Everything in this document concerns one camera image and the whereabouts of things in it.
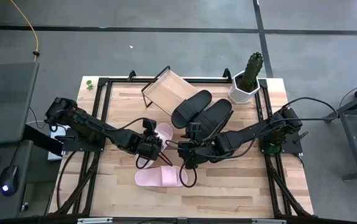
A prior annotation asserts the pink slide sandal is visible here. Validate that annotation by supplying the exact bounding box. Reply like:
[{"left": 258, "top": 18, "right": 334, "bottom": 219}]
[
  {"left": 138, "top": 122, "right": 174, "bottom": 170},
  {"left": 134, "top": 165, "right": 189, "bottom": 189}
]

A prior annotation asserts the black slide sandal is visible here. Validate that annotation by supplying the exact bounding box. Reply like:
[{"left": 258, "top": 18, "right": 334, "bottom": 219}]
[
  {"left": 170, "top": 90, "right": 213, "bottom": 129},
  {"left": 193, "top": 98, "right": 234, "bottom": 142}
]

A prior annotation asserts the white hexagonal plant pot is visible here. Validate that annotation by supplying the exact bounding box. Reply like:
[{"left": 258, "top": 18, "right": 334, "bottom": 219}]
[{"left": 228, "top": 70, "right": 261, "bottom": 105}]

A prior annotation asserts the white box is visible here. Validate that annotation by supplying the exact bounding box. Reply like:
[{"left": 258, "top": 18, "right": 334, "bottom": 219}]
[{"left": 47, "top": 126, "right": 66, "bottom": 162}]

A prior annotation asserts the green cactus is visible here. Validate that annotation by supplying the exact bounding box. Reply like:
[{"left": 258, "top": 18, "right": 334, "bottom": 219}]
[{"left": 237, "top": 51, "right": 264, "bottom": 93}]

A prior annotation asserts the dark grey desk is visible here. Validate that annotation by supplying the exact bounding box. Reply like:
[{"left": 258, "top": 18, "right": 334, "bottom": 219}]
[{"left": 0, "top": 139, "right": 61, "bottom": 220}]

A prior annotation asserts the black computer mouse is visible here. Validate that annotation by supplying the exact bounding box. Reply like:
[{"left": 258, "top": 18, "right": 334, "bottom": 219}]
[{"left": 0, "top": 165, "right": 20, "bottom": 197}]

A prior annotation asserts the grey desk panel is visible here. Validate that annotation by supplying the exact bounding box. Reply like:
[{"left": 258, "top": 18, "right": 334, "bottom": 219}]
[{"left": 0, "top": 61, "right": 40, "bottom": 147}]

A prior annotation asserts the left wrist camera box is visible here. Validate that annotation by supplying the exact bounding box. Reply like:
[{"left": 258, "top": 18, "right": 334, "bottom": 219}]
[{"left": 141, "top": 118, "right": 158, "bottom": 136}]

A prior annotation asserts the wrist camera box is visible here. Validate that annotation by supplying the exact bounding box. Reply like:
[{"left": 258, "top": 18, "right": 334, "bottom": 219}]
[
  {"left": 141, "top": 118, "right": 158, "bottom": 136},
  {"left": 188, "top": 122, "right": 202, "bottom": 135}
]

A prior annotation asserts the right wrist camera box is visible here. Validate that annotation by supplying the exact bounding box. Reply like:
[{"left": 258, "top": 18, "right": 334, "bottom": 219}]
[{"left": 188, "top": 122, "right": 202, "bottom": 135}]

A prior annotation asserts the wooden shelf black metal frame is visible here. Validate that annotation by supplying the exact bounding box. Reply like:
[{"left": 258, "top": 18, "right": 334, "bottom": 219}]
[{"left": 140, "top": 64, "right": 235, "bottom": 147}]

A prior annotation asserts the black aluminium table frame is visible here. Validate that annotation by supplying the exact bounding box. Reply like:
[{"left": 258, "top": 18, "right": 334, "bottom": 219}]
[{"left": 49, "top": 70, "right": 315, "bottom": 218}]

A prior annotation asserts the yellow cable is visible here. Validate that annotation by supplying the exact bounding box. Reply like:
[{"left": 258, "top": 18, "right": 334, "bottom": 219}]
[{"left": 9, "top": 0, "right": 40, "bottom": 62}]

